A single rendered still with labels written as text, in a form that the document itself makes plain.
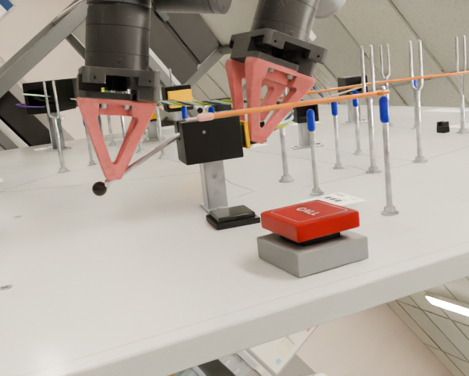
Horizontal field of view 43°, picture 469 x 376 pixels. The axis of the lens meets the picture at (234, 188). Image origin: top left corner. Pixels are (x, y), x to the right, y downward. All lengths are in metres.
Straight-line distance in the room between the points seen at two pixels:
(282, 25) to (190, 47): 1.15
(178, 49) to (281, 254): 1.34
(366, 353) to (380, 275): 9.54
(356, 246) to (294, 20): 0.25
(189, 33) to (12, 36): 6.52
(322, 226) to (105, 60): 0.25
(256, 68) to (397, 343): 9.71
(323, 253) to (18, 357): 0.19
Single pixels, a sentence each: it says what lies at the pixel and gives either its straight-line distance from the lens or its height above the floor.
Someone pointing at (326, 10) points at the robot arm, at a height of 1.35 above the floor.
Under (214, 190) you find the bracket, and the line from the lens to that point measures 0.58.
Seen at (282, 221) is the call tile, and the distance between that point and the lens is 0.40.
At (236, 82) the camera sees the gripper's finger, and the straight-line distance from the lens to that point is 0.61.
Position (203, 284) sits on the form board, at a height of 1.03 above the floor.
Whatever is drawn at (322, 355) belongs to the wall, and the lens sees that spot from 9.53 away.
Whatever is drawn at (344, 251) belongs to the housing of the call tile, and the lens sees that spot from 0.40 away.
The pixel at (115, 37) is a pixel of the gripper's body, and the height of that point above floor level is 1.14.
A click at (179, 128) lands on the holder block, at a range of 0.57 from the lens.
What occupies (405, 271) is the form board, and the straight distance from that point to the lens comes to 0.40.
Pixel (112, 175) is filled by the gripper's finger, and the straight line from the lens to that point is 0.56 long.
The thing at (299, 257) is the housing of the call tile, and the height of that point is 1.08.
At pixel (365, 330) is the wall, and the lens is 9.81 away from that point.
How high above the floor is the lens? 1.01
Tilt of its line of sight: 12 degrees up
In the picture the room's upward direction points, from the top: 43 degrees clockwise
